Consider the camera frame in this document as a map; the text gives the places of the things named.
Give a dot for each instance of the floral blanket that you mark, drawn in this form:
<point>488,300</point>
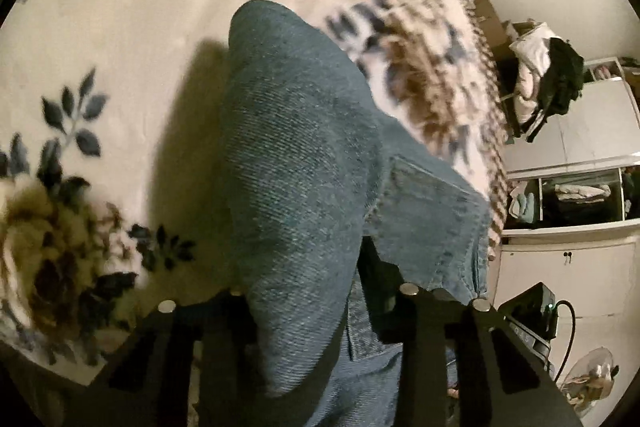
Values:
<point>125,7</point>

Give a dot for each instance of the brown checkered blanket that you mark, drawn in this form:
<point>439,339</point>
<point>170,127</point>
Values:
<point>500,187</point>

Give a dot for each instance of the white clothes pile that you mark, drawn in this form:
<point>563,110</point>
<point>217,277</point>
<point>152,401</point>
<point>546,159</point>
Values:
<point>532,52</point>

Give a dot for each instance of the black garment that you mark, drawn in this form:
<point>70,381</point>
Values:
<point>565,72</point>

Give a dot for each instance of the white wardrobe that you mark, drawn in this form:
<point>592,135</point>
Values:
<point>590,132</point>

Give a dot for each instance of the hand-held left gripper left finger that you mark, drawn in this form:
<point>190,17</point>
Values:
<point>220,332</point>

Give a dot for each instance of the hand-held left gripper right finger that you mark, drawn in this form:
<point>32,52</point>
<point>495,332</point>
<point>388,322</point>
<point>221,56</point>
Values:
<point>425,332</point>

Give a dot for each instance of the large cardboard box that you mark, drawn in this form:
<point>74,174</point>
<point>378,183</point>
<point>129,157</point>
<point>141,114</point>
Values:
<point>492,22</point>

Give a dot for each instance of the long blue jeans pants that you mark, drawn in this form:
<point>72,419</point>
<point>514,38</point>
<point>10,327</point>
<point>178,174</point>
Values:
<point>300,157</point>

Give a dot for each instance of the white floor fan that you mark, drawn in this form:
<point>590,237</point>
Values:
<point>590,379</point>

